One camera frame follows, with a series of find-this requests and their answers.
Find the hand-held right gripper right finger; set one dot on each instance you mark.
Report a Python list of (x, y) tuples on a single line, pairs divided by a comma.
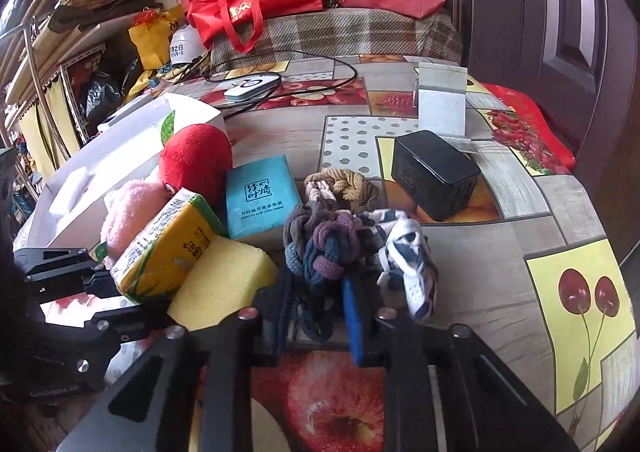
[(354, 327)]

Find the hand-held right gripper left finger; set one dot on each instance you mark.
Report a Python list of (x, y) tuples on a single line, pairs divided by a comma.
[(272, 319)]

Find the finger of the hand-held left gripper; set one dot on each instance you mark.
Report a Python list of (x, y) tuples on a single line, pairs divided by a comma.
[(50, 262), (130, 321)]

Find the yellow sponge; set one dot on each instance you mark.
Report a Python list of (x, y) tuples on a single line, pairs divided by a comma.
[(220, 277)]

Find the blue purple braided scrunchie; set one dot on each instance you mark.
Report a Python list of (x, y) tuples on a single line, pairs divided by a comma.
[(327, 257)]

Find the yellow tissue pack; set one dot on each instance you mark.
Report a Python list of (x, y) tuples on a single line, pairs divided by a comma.
[(160, 252)]

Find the black white patterned scrunchie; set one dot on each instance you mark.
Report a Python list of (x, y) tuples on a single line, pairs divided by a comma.
[(410, 257)]

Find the pale pink plush toy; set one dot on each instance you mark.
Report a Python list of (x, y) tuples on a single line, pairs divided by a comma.
[(132, 212)]

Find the white cardboard box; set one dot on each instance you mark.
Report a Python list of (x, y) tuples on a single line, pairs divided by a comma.
[(130, 132)]

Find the red plush apple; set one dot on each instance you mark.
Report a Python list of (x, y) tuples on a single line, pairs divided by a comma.
[(200, 157)]

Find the teal tissue pack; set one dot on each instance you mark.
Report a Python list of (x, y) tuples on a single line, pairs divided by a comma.
[(260, 197)]

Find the yellow curtain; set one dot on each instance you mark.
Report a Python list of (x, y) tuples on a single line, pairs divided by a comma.
[(50, 127)]

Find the pale pink braided scrunchie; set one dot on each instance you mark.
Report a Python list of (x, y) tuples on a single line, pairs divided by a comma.
[(320, 192)]

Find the metal shelf rack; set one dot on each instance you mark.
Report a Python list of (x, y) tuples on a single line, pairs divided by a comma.
[(70, 102)]

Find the black plastic bag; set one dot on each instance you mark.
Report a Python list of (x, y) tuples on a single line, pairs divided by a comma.
[(100, 92)]

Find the yellow cloth pile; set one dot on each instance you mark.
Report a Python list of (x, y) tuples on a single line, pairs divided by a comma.
[(142, 80)]

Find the white small carton box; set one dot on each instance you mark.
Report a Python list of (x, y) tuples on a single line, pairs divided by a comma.
[(442, 102)]

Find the yellow bag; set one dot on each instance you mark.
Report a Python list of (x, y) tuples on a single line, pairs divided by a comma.
[(155, 40)]

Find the white helmet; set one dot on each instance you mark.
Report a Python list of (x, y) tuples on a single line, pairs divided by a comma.
[(185, 45)]

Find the brown paper stack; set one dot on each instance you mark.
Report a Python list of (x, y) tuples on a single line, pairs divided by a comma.
[(95, 2)]

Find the red printed cloth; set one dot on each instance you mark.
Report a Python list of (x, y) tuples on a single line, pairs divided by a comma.
[(530, 127)]

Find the plaid blanket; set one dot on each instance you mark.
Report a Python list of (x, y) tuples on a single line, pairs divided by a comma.
[(350, 32)]

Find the dark wooden door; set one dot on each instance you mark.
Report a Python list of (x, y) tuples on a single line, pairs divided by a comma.
[(550, 32)]

